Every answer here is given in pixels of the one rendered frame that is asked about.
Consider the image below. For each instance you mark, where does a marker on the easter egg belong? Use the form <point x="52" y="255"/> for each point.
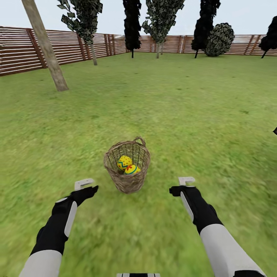
<point x="131" y="169"/>
<point x="124" y="162"/>

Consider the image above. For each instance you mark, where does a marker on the wicker basket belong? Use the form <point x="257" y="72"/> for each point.
<point x="140" y="156"/>

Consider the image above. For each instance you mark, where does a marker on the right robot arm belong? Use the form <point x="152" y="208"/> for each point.
<point x="226" y="256"/>

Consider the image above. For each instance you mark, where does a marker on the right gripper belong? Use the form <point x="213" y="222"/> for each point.
<point x="175" y="190"/>

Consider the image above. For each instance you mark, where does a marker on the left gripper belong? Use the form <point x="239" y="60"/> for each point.
<point x="86" y="192"/>

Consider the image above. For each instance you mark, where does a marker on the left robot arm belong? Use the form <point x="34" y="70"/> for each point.
<point x="45" y="258"/>

